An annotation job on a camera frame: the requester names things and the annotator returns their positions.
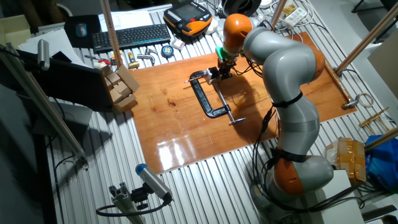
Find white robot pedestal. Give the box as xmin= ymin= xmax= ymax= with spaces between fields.
xmin=310 ymin=169 xmax=366 ymax=224

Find grey computer mouse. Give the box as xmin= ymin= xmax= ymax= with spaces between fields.
xmin=75 ymin=22 xmax=88 ymax=39

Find black mouse pad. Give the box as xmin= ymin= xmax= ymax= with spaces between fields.
xmin=63 ymin=14 xmax=102 ymax=49

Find taped brown cardboard package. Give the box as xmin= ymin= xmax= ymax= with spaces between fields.
xmin=325 ymin=136 xmax=368 ymax=184

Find wooden sticks frame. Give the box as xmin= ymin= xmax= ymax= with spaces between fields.
xmin=359 ymin=106 xmax=391 ymax=135

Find white printed paper sheets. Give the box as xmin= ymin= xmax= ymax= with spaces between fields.
xmin=98 ymin=10 xmax=155 ymax=32

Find brass metal fitting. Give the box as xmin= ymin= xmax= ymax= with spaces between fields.
xmin=127 ymin=52 xmax=141 ymax=69

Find blue plastic bag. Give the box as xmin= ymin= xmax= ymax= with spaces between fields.
xmin=365 ymin=134 xmax=398 ymax=190

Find silver camera blue tip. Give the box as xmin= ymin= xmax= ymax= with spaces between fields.
xmin=135 ymin=163 xmax=174 ymax=203

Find plain cardboard box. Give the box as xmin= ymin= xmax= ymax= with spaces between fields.
xmin=0 ymin=14 xmax=32 ymax=47

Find chrome pipe fitting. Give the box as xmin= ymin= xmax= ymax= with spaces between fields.
xmin=136 ymin=46 xmax=159 ymax=66

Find wooden frame post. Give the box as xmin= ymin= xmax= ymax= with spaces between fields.
xmin=99 ymin=0 xmax=122 ymax=68
xmin=335 ymin=1 xmax=398 ymax=75
xmin=270 ymin=0 xmax=289 ymax=27
xmin=363 ymin=126 xmax=398 ymax=152

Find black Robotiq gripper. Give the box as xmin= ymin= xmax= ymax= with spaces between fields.
xmin=216 ymin=57 xmax=236 ymax=80

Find blank white paper stack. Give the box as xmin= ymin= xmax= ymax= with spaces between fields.
xmin=17 ymin=28 xmax=91 ymax=68

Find red handled hand tool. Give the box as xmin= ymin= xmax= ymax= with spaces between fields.
xmin=84 ymin=55 xmax=112 ymax=66

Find black computer keyboard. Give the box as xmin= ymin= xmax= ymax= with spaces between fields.
xmin=91 ymin=23 xmax=172 ymax=54

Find black iron C-clamp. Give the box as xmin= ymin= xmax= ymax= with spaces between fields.
xmin=188 ymin=70 xmax=246 ymax=125

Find orange black teach pendant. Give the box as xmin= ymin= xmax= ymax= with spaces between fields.
xmin=163 ymin=0 xmax=214 ymax=37

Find long aluminium frame bar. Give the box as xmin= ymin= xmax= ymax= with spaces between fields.
xmin=0 ymin=43 xmax=90 ymax=169

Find black blue tape measure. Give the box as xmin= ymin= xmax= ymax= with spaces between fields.
xmin=160 ymin=45 xmax=175 ymax=59

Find black flat monitor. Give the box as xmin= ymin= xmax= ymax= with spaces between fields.
xmin=17 ymin=49 xmax=113 ymax=112

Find small white pink card pack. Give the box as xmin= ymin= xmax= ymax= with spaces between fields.
xmin=170 ymin=38 xmax=186 ymax=51

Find beige flat panel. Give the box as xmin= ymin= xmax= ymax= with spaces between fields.
xmin=368 ymin=37 xmax=398 ymax=108

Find wooden handled hammer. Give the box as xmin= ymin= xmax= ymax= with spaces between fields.
xmin=323 ymin=58 xmax=361 ymax=110

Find white power strip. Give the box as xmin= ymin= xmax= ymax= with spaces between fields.
xmin=282 ymin=6 xmax=308 ymax=30

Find green wrist adapter ring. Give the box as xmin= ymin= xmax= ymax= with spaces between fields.
xmin=215 ymin=45 xmax=245 ymax=61

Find beige rope ring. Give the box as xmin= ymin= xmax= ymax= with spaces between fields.
xmin=357 ymin=92 xmax=375 ymax=109

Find short aluminium profile mount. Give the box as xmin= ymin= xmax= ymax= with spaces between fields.
xmin=108 ymin=182 xmax=147 ymax=224

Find silver depth camera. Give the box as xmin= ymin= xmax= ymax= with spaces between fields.
xmin=37 ymin=39 xmax=51 ymax=72

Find black cable adapter blue light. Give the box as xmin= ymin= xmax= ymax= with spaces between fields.
xmin=260 ymin=107 xmax=274 ymax=134

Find orange wooden board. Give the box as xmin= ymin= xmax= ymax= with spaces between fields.
xmin=128 ymin=30 xmax=358 ymax=175

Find black camera cable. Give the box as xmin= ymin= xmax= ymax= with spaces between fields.
xmin=95 ymin=198 xmax=174 ymax=218

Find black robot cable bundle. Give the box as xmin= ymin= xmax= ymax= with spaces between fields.
xmin=231 ymin=49 xmax=364 ymax=215

